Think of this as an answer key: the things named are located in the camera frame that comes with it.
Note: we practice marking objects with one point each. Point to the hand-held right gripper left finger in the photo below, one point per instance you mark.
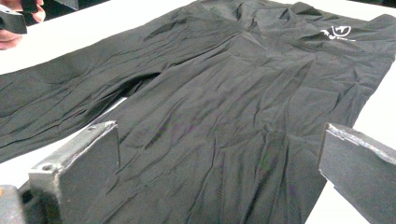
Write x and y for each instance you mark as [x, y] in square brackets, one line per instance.
[84, 174]

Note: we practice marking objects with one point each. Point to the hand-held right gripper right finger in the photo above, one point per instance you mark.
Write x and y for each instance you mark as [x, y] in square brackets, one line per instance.
[364, 180]

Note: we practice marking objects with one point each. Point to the black shirt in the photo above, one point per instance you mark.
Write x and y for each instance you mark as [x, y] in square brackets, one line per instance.
[218, 109]

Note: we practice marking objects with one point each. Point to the white table cover sheet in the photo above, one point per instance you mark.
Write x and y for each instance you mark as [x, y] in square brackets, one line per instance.
[77, 37]

